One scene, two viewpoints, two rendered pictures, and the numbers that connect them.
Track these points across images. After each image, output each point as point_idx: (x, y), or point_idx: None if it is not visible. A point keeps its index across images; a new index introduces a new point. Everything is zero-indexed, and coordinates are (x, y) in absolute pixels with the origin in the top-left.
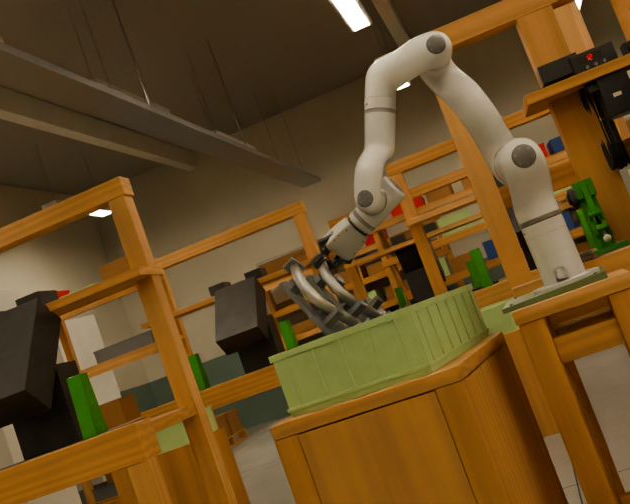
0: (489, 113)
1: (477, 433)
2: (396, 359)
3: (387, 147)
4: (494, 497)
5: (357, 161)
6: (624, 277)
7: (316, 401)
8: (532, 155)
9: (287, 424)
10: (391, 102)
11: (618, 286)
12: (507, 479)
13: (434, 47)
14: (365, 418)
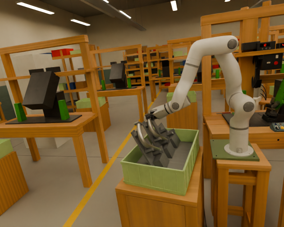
0: (239, 80)
1: (195, 225)
2: (171, 185)
3: (190, 83)
4: None
5: (176, 86)
6: (267, 167)
7: (135, 183)
8: (252, 107)
9: (121, 190)
10: (199, 63)
11: (263, 169)
12: None
13: (231, 45)
14: (153, 202)
